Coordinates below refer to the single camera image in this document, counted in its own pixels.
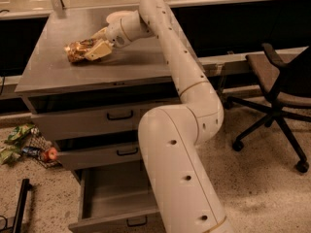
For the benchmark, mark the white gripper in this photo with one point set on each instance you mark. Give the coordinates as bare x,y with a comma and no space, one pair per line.
114,35

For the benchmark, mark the orange soda can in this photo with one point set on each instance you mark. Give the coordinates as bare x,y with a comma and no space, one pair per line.
80,50

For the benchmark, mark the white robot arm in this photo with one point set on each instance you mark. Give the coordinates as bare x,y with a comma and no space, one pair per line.
168,135

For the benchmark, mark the grey drawer cabinet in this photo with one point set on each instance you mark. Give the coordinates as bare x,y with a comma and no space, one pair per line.
136,74

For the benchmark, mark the grey top drawer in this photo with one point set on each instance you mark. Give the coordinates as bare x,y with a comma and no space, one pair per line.
89,122

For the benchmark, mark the grey drawer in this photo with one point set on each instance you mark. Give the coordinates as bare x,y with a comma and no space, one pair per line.
100,156
117,198
89,122

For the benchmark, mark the grey middle drawer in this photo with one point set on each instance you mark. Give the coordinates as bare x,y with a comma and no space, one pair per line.
100,156

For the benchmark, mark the grey bottom drawer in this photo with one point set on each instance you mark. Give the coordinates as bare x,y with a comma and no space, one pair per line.
117,198

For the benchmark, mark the white bowl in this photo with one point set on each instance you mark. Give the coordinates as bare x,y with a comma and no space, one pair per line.
117,16

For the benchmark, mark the green chip bag upper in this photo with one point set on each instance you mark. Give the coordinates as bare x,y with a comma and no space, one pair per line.
19,133

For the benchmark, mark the green chip bag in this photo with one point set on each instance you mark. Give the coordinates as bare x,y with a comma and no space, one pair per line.
9,155
19,133

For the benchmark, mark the red apple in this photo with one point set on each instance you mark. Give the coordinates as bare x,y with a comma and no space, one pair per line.
49,155

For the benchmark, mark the blue snack packet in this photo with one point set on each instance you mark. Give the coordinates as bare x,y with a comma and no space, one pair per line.
31,151

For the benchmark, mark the green chip bag lower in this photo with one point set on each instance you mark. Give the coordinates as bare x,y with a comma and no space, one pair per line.
9,155

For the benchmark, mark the black office chair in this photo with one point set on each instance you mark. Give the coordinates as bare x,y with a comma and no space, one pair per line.
285,82

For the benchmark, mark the black stand frame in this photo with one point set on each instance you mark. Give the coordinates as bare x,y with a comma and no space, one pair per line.
14,224

